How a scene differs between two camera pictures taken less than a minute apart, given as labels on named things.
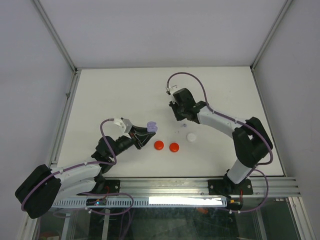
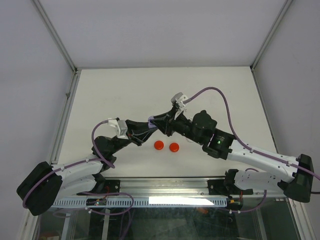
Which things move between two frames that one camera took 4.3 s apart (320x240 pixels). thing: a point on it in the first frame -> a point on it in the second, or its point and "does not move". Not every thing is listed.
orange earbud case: [159, 145] does not move
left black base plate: [111, 186] does not move
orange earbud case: [174, 147] does not move
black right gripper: [173, 105] -> [166, 122]
